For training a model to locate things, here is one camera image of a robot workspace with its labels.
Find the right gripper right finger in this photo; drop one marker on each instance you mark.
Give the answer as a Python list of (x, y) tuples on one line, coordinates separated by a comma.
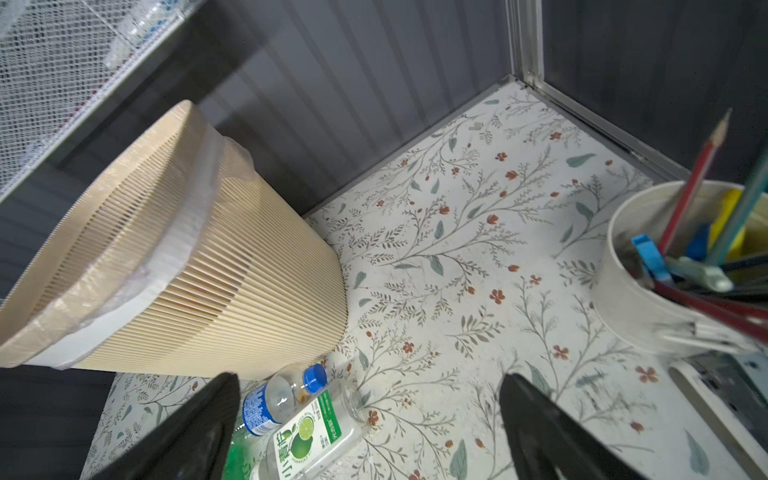
[(546, 443)]

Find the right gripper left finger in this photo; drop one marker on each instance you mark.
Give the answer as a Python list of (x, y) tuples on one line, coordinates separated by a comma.
[(192, 443)]

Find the beige slatted waste bin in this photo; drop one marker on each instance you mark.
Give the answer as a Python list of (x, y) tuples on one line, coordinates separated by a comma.
[(179, 259)]

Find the green sprite bottle yellow cap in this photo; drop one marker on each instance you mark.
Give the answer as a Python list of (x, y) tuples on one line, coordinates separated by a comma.
[(244, 454)]

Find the blue label water bottle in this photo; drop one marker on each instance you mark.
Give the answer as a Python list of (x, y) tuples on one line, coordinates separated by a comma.
[(269, 405)]

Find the lime label clear bottle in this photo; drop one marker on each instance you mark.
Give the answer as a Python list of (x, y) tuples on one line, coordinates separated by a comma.
[(316, 437)]

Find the white pen cup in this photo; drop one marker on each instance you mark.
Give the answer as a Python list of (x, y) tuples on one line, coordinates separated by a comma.
[(636, 314)]

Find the teal pencil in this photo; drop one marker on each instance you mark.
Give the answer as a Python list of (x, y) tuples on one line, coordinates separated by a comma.
[(753, 189)]

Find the red pencil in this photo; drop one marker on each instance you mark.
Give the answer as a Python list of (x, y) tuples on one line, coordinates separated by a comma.
[(702, 165)]

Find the white tube in basket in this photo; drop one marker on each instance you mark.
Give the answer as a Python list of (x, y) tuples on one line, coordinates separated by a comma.
[(138, 26)]

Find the white wire mesh basket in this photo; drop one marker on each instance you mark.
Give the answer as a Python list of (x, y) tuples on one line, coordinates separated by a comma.
[(53, 75)]

